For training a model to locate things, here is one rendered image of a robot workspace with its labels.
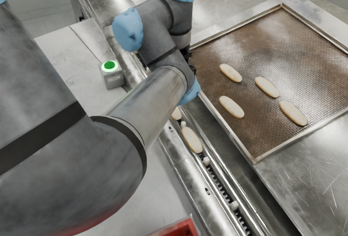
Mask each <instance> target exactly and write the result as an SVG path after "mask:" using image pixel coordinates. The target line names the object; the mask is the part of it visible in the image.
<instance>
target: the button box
mask: <svg viewBox="0 0 348 236"><path fill-rule="evenodd" d="M109 61H114V62H116V63H117V65H118V67H117V69H116V70H114V71H110V72H107V71H104V70H103V69H102V65H103V63H105V62H103V63H99V64H98V67H99V71H100V74H101V78H102V80H103V82H104V85H105V87H106V89H107V90H110V89H113V88H115V87H118V86H121V87H123V86H122V85H124V84H126V85H127V82H126V79H125V77H124V75H123V71H122V68H121V66H120V64H119V63H118V61H117V59H116V58H115V59H113V60H109Z"/></svg>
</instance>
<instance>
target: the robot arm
mask: <svg viewBox="0 0 348 236"><path fill-rule="evenodd" d="M193 1H194V0H146V1H144V2H142V3H140V4H138V5H136V6H134V7H130V8H128V9H127V10H126V11H125V12H123V13H121V14H120V15H118V16H116V17H115V18H114V19H113V22H112V31H113V35H114V37H115V39H116V41H117V42H118V44H119V45H120V46H122V48H123V49H124V50H125V51H127V52H134V51H138V52H139V54H140V56H141V57H142V59H143V60H144V62H145V64H146V65H147V67H148V68H149V70H150V72H151V74H149V75H148V76H147V77H146V78H145V79H143V80H142V81H141V82H140V83H139V84H137V85H136V86H135V87H134V88H133V89H131V90H130V91H129V92H128V93H127V94H125V95H124V96H123V97H122V98H121V99H119V100H118V101H117V102H116V103H115V104H114V105H112V106H111V107H110V108H109V109H108V110H106V111H105V112H104V113H103V114H102V115H91V116H88V115H87V113H86V112H85V110H84V109H83V107H82V106H81V105H80V103H79V102H78V101H77V99H76V98H75V96H74V95H73V93H72V92H71V91H70V89H69V88H68V86H67V85H66V83H65V82H64V81H63V79H62V78H61V76H60V75H59V74H58V72H57V71H56V70H55V68H54V67H53V65H52V64H51V63H50V61H49V60H48V58H47V57H46V56H45V54H44V53H43V51H42V50H41V48H40V47H39V45H38V44H37V43H36V41H35V40H34V38H33V37H32V36H31V34H30V33H29V32H28V30H27V29H26V27H25V26H24V24H23V23H22V22H21V20H20V19H19V17H18V16H17V15H16V13H15V12H14V10H13V9H12V8H11V6H10V5H9V4H8V2H7V0H0V236H73V235H77V234H80V233H82V232H85V231H87V230H89V229H91V228H93V227H95V226H97V225H98V224H100V223H102V222H103V221H105V220H106V219H108V218H109V217H110V216H112V215H113V214H115V213H116V212H117V211H118V210H119V209H120V208H121V207H122V206H123V205H124V204H125V203H126V202H127V201H128V200H129V199H130V198H131V196H132V195H133V194H134V193H135V191H136V189H137V188H138V186H139V184H140V183H141V181H142V179H143V177H144V175H145V173H146V171H147V167H148V155H147V153H148V152H149V150H150V148H151V147H152V145H153V144H154V142H155V140H156V139H157V137H158V136H159V134H160V133H161V131H162V129H163V128H164V126H165V125H166V123H167V121H168V120H169V118H170V117H171V115H172V113H173V112H174V110H175V108H176V107H178V106H181V105H183V104H185V103H187V102H189V101H191V100H192V99H194V98H195V97H196V96H197V95H198V94H199V93H200V90H201V88H200V85H199V83H198V81H197V79H196V67H195V66H194V65H193V64H192V62H191V61H190V60H189V57H192V52H191V51H190V49H189V48H190V42H191V31H192V16H193ZM192 71H194V73H193V72H192Z"/></svg>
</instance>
